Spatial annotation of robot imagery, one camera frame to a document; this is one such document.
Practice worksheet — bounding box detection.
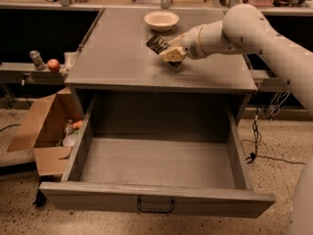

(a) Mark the brown cardboard box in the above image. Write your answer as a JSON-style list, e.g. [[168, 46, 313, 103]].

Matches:
[[8, 88, 83, 176]]

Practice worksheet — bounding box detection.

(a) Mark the grey side shelf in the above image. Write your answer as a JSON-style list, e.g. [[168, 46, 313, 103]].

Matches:
[[250, 70, 288, 92], [0, 52, 78, 85]]

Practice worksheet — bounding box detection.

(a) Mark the open grey top drawer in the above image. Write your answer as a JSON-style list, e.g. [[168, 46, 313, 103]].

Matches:
[[40, 92, 275, 217]]

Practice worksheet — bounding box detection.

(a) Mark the red apple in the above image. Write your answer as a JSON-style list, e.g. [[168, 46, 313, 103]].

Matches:
[[47, 59, 61, 71]]

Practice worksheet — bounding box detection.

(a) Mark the small grey figurine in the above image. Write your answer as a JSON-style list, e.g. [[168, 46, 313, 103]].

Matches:
[[29, 50, 46, 71]]

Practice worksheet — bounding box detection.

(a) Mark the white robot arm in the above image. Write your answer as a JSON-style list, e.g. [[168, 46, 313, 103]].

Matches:
[[160, 4, 313, 235]]

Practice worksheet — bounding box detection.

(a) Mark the black floor cable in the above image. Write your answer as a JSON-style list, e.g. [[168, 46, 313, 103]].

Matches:
[[240, 105, 306, 165]]

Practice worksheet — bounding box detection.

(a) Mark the plastic bottle in box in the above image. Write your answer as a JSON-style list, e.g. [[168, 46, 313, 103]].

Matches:
[[64, 119, 73, 137]]

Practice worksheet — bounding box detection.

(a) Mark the black rxbar chocolate wrapper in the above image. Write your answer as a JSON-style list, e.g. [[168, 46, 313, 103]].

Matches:
[[146, 34, 182, 69]]

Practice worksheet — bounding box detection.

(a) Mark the grey counter cabinet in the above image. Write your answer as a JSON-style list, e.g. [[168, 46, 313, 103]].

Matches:
[[64, 7, 258, 126]]

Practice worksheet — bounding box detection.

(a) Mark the black drawer handle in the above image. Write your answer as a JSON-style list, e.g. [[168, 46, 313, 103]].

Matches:
[[137, 198, 175, 213]]

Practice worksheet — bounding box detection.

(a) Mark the grey side shelf left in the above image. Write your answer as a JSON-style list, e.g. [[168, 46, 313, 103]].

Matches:
[[0, 52, 78, 85]]

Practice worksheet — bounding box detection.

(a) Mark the white ceramic bowl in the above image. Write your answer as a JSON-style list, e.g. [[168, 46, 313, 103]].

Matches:
[[144, 11, 179, 32]]

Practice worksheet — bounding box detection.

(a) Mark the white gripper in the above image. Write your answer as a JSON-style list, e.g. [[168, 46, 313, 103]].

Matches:
[[159, 25, 207, 63]]

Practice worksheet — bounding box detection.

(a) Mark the grey side shelf right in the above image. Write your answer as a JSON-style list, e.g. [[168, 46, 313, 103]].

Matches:
[[250, 70, 288, 92]]

